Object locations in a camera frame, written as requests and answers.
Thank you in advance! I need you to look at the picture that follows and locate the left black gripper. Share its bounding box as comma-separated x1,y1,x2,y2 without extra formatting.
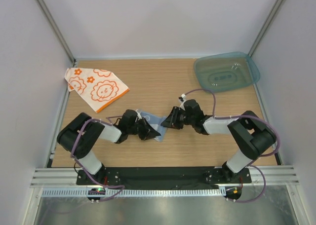
127,117,160,141

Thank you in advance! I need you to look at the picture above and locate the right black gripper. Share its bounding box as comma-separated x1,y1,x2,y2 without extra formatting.
161,107,195,130

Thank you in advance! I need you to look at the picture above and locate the blue terry towel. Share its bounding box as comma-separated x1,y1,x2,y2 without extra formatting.
136,109,166,142

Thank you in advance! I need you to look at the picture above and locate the white orange flower towel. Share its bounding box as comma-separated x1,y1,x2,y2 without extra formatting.
64,68,129,113

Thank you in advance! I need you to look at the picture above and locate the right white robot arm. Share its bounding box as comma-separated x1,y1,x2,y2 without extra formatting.
160,99,279,184

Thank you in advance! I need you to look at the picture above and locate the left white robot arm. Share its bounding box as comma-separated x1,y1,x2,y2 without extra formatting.
56,110,161,186

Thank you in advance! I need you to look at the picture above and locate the teal plastic tub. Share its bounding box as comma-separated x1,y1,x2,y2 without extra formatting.
193,52,261,93

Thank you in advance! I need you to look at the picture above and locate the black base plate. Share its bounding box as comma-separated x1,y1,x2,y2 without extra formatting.
77,166,252,187

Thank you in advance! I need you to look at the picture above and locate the slotted metal rail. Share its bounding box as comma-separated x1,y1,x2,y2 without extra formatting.
42,187,226,197

